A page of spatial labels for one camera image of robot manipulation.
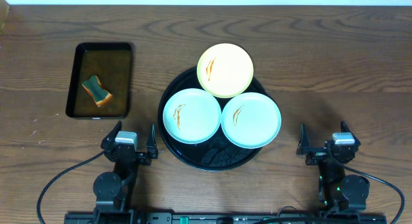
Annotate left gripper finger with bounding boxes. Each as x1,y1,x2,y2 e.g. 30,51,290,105
145,124,158,159
101,121,122,145

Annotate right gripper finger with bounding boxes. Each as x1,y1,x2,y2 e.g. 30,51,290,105
296,124,310,155
340,121,358,141

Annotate orange green scrub sponge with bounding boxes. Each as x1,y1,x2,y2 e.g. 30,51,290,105
82,75,113,107

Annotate pale green plate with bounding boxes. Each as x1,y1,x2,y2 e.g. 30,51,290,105
161,88,221,144
221,92,282,149

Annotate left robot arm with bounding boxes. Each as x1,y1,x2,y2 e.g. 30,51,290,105
93,122,158,223

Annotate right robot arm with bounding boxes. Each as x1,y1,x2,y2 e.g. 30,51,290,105
296,121,370,217

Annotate black rectangular water tray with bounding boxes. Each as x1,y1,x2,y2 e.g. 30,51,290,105
66,42,133,119

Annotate round black serving tray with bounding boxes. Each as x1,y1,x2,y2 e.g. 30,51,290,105
158,67,261,171

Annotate yellow dirty plate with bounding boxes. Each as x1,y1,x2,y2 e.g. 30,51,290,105
196,43,254,98

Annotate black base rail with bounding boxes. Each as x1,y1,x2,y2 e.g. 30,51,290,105
64,212,387,224

